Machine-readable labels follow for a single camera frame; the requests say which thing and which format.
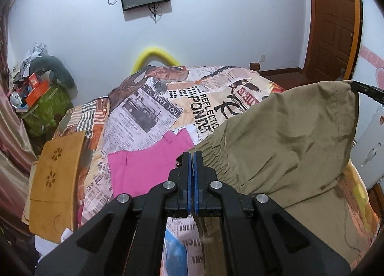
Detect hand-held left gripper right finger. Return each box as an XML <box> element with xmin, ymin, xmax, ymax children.
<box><xmin>194</xmin><ymin>151</ymin><xmax>352</xmax><ymax>276</ymax></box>

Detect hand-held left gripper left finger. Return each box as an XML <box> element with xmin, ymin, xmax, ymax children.
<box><xmin>35</xmin><ymin>152</ymin><xmax>193</xmax><ymax>276</ymax></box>

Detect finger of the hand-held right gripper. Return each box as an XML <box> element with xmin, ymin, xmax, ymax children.
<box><xmin>350</xmin><ymin>80</ymin><xmax>384</xmax><ymax>100</ymax></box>

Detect khaki pants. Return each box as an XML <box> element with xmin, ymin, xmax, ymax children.
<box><xmin>192</xmin><ymin>80</ymin><xmax>377</xmax><ymax>276</ymax></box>

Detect pink garment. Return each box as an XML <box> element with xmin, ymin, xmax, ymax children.
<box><xmin>76</xmin><ymin>130</ymin><xmax>195</xmax><ymax>226</ymax></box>

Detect brown wooden door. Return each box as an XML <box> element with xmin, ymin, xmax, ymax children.
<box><xmin>302</xmin><ymin>0</ymin><xmax>362</xmax><ymax>81</ymax></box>

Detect newspaper print blanket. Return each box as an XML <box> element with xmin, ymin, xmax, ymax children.
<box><xmin>52</xmin><ymin>65</ymin><xmax>379</xmax><ymax>276</ymax></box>

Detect wooden lap board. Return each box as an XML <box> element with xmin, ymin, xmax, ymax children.
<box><xmin>28</xmin><ymin>131</ymin><xmax>87</xmax><ymax>243</ymax></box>

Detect yellow foam tube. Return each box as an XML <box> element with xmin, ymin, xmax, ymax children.
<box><xmin>132</xmin><ymin>48</ymin><xmax>179</xmax><ymax>74</ymax></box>

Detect white papers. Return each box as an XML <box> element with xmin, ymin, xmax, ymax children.
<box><xmin>34</xmin><ymin>227</ymin><xmax>73</xmax><ymax>257</ymax></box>

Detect green bag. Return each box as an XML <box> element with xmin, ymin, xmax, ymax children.
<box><xmin>17</xmin><ymin>82</ymin><xmax>74</xmax><ymax>139</ymax></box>

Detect grey neck pillow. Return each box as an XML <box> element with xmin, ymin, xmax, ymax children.
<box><xmin>28</xmin><ymin>55</ymin><xmax>79</xmax><ymax>97</ymax></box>

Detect orange box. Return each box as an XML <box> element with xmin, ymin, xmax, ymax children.
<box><xmin>24</xmin><ymin>73</ymin><xmax>50</xmax><ymax>107</ymax></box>

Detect brown curtain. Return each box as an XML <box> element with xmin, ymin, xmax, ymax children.
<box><xmin>0</xmin><ymin>3</ymin><xmax>40</xmax><ymax>236</ymax></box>

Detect white crumpled cloth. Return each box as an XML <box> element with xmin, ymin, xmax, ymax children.
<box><xmin>22</xmin><ymin>43</ymin><xmax>49</xmax><ymax>70</ymax></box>

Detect pink heart wall sticker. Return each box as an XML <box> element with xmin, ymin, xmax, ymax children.
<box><xmin>360</xmin><ymin>44</ymin><xmax>384</xmax><ymax>90</ymax></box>

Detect black monitor cable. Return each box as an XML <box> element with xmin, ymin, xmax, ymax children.
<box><xmin>149</xmin><ymin>2</ymin><xmax>160</xmax><ymax>22</ymax></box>

